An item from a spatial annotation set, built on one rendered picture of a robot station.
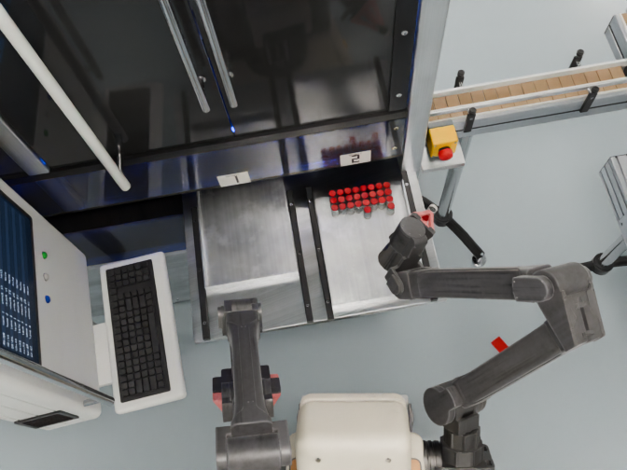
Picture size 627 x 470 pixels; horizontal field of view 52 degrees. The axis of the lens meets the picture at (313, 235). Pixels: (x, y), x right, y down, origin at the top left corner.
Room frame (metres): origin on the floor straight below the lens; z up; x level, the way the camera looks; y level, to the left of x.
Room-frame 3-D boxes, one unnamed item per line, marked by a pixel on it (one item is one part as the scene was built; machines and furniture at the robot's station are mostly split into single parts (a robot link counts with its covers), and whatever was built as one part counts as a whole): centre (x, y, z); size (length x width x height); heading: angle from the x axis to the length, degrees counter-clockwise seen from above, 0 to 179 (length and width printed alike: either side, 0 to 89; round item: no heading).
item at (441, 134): (0.90, -0.40, 0.99); 0.08 x 0.07 x 0.07; 0
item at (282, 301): (0.71, 0.02, 0.87); 0.70 x 0.48 x 0.02; 90
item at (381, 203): (0.78, -0.15, 0.90); 0.18 x 0.02 x 0.05; 89
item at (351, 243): (0.67, -0.15, 0.90); 0.34 x 0.26 x 0.04; 179
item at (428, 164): (0.94, -0.42, 0.87); 0.14 x 0.13 x 0.02; 0
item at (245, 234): (0.78, 0.19, 0.90); 0.34 x 0.26 x 0.04; 0
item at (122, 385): (0.57, 0.55, 0.82); 0.40 x 0.14 x 0.02; 4
